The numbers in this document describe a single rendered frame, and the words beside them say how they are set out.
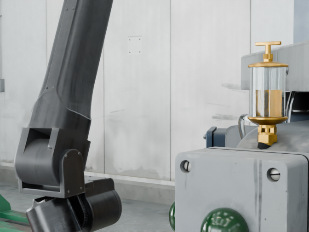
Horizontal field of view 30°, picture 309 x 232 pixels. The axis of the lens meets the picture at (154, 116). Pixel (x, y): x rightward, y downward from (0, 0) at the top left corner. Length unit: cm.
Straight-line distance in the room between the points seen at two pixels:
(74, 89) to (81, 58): 4
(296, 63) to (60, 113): 28
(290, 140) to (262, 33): 568
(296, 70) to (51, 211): 33
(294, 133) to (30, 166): 37
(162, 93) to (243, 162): 636
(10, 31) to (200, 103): 326
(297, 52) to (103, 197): 32
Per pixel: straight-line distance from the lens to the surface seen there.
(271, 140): 42
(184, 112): 653
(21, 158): 72
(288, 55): 64
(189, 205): 36
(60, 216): 71
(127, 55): 700
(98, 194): 76
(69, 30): 74
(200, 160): 35
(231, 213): 34
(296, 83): 62
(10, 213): 608
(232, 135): 83
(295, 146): 41
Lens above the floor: 137
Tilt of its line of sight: 3 degrees down
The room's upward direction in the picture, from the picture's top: straight up
